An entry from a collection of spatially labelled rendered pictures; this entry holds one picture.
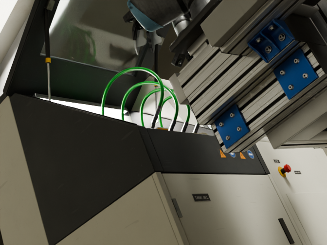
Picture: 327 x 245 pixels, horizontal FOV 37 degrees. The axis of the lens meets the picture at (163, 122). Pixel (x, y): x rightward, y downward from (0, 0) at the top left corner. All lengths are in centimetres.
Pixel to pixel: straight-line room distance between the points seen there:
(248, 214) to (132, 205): 44
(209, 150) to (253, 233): 32
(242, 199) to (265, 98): 59
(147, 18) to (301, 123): 52
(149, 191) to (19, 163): 71
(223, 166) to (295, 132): 52
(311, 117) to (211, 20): 35
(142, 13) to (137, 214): 60
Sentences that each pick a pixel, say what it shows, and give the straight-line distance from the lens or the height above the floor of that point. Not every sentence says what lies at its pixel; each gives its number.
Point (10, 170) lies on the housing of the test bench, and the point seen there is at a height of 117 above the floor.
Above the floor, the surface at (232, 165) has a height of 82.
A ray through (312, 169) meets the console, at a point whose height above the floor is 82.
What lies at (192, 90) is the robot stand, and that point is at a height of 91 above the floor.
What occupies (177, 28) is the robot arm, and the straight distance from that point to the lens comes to 204.
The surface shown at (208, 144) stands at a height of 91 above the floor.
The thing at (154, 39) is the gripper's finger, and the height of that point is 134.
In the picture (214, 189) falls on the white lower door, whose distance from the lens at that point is 163.
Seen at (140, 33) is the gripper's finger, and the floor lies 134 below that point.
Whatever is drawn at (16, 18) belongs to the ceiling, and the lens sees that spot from 479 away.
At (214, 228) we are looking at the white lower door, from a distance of 152.
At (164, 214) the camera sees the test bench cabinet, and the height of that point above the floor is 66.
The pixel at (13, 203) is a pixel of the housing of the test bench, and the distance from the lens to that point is 203.
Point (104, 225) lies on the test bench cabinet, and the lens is 160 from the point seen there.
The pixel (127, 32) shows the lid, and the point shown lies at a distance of 232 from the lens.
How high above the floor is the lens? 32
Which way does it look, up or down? 24 degrees up
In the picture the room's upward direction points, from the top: 23 degrees counter-clockwise
